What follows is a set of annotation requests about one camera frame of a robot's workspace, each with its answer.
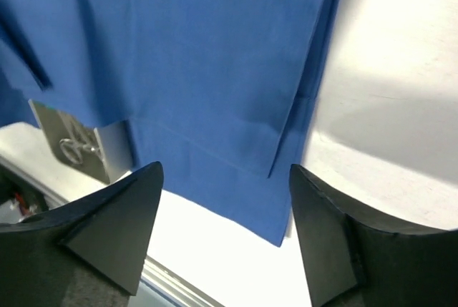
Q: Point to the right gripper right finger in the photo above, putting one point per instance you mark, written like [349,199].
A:
[356,255]

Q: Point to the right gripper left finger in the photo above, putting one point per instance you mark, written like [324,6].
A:
[89,252]

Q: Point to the metal instrument tray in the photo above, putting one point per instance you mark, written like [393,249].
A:
[102,153]

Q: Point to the blue surgical drape cloth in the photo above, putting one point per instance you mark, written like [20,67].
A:
[221,92]

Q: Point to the steel surgical scissors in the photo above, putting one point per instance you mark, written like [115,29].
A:
[79,140]

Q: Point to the aluminium extrusion rail frame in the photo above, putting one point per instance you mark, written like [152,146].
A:
[158,287]

